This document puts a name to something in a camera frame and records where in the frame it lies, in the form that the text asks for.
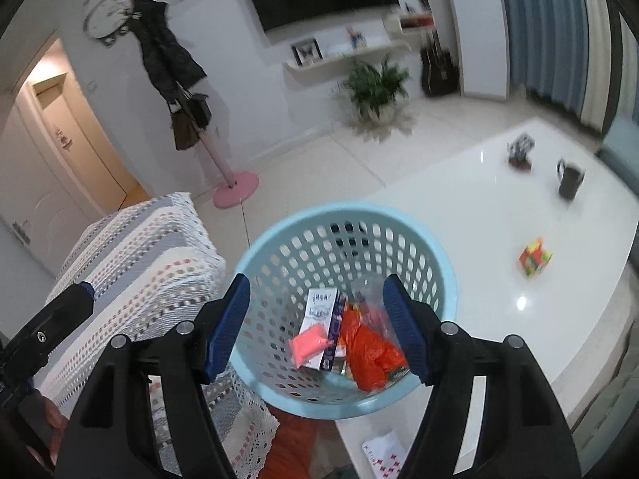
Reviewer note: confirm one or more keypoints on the blue sofa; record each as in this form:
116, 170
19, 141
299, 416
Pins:
621, 154

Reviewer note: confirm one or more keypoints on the cream inner door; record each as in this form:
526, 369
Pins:
85, 149

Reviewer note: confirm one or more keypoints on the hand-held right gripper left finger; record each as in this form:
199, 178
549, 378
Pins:
228, 322

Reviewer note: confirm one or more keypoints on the brown handbag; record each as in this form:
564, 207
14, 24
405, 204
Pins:
185, 127

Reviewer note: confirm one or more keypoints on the blue striped curtain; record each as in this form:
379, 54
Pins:
549, 35

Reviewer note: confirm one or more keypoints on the pink packet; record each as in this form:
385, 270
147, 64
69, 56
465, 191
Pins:
309, 344

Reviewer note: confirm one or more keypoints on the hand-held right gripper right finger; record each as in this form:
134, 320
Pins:
402, 322

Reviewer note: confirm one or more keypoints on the striped crochet sofa blanket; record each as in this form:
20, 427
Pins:
145, 269

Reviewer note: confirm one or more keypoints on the light blue plastic basket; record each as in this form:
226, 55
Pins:
279, 259

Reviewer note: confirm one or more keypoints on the white red-patterned paper packet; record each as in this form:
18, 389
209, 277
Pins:
387, 456

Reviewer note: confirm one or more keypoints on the green potted plant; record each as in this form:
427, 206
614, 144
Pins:
374, 87

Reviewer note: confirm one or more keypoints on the black guitar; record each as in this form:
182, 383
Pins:
439, 72

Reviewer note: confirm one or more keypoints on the black picture frame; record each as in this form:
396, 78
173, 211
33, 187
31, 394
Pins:
306, 52

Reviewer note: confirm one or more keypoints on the white refrigerator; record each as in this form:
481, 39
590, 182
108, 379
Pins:
474, 25

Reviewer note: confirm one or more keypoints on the person's left hand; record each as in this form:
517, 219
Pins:
55, 416

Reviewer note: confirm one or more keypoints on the black mug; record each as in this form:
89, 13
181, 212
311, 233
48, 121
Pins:
570, 182

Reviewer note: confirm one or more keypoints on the pink coat rack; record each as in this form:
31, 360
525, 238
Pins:
237, 189

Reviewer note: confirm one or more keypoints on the clear plastic bag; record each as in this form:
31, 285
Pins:
372, 294

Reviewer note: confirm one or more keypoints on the white door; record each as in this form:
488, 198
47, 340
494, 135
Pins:
35, 184

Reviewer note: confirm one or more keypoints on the white wall switch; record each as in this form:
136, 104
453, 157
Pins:
93, 85

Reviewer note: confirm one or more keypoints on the white red wall shelf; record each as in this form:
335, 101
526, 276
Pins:
412, 21

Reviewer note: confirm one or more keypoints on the white box with dark side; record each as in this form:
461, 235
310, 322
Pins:
319, 309

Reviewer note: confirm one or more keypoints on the small photo card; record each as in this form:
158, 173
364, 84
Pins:
356, 37

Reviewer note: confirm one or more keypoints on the long white wall shelf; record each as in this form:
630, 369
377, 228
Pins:
344, 62

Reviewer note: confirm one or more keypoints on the orange plastic bag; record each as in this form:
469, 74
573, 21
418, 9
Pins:
369, 354

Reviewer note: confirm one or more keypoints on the black coat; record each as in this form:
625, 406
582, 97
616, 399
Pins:
162, 50

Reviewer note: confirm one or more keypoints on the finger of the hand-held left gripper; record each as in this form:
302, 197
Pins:
60, 314

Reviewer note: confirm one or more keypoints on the colourful puzzle cube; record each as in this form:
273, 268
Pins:
535, 258

